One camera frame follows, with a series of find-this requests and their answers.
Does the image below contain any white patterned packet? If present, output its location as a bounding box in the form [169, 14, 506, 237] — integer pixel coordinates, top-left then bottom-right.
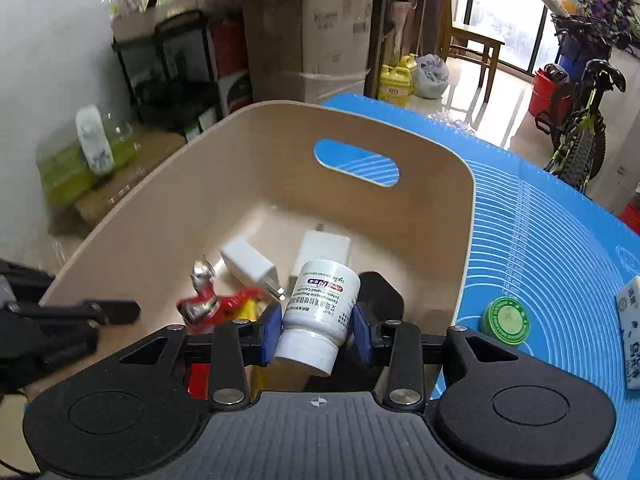
[75, 105, 115, 176]

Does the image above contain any large taped cardboard box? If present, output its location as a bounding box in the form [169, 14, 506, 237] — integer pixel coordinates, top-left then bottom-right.
[242, 0, 373, 106]

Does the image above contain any red basket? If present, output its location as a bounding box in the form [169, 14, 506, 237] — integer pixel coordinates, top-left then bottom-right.
[619, 204, 640, 236]

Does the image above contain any floral cloth bundle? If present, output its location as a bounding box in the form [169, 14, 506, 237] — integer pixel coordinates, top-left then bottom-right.
[582, 0, 640, 56]

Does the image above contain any blue silicone mat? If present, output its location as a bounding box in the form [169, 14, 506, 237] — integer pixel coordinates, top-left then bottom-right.
[320, 94, 640, 480]

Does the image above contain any white power adapter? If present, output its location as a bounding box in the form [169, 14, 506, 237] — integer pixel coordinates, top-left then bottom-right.
[289, 229, 353, 281]

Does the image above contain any red white appliance box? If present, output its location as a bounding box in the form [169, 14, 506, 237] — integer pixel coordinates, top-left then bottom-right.
[212, 20, 253, 116]

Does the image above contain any flat brown cardboard box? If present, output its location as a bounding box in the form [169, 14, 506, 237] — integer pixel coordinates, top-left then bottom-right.
[75, 125, 188, 226]

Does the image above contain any beige plastic bin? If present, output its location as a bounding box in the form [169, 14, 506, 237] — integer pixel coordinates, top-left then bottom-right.
[22, 101, 476, 401]

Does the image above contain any green black bicycle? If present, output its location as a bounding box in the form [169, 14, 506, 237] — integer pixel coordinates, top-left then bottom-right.
[534, 15, 628, 193]

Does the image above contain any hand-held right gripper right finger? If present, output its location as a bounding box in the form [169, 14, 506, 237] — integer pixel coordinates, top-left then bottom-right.
[350, 302, 521, 413]

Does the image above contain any green clear plastic container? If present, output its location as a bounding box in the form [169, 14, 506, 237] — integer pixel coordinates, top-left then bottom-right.
[37, 120, 141, 206]

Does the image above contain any red silver action figure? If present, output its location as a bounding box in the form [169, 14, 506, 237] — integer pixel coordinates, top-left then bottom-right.
[177, 256, 273, 401]

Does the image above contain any white pronged charger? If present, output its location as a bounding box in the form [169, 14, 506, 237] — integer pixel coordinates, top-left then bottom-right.
[220, 237, 288, 303]

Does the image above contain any yellow toy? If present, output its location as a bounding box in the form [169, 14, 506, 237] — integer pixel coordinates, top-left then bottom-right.
[232, 302, 311, 396]

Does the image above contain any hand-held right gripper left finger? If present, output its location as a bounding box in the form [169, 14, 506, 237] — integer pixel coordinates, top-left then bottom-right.
[117, 302, 283, 407]

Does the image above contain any grey plastic bag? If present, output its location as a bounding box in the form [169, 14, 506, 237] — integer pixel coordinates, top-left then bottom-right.
[414, 54, 450, 100]

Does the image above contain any yellow plastic jug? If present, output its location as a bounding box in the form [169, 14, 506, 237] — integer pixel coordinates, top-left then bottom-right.
[377, 54, 420, 107]

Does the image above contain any black rounded object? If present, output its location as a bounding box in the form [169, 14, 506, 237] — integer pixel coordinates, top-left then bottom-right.
[345, 271, 405, 361]

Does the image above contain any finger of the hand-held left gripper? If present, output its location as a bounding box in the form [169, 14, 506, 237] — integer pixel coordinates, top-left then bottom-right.
[37, 299, 142, 327]
[30, 321, 101, 372]

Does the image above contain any white tissue pack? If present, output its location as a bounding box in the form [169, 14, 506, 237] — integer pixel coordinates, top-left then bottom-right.
[614, 275, 640, 392]

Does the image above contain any green round tin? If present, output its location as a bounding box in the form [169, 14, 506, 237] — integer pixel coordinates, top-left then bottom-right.
[481, 296, 530, 346]

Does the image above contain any clear plastic wrapper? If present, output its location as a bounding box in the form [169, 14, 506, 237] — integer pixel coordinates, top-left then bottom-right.
[427, 107, 476, 131]

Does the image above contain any red bucket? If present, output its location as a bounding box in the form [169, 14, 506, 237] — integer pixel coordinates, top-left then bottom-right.
[529, 69, 571, 118]

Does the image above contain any white medicine bottle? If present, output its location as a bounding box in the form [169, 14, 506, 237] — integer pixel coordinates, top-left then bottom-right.
[274, 259, 362, 378]

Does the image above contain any black shelf rack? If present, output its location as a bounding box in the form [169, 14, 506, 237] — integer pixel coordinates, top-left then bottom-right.
[111, 10, 221, 126]

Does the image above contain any white cabinet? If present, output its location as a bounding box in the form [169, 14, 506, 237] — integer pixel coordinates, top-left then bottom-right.
[595, 45, 640, 211]

